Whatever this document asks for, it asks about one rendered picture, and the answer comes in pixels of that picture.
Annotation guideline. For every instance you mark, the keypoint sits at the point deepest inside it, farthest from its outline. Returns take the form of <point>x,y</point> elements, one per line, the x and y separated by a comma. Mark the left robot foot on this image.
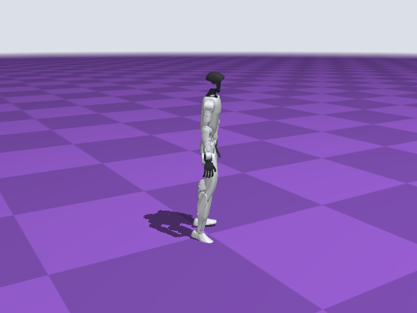
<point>209,221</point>

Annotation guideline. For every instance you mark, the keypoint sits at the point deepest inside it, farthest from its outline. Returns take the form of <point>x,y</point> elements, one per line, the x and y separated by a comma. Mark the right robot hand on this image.
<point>208,167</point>

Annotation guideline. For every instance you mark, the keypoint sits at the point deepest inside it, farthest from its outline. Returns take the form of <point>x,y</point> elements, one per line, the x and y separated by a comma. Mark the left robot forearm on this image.
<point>215,137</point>

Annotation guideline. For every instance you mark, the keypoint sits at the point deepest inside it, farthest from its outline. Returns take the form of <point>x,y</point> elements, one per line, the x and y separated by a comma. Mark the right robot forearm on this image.
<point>206,143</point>

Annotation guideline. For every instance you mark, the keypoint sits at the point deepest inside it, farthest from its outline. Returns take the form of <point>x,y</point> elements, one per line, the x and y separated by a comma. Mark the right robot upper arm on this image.
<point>208,109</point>

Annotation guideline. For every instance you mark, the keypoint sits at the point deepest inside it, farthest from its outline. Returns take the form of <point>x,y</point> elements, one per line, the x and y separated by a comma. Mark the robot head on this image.
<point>215,78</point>

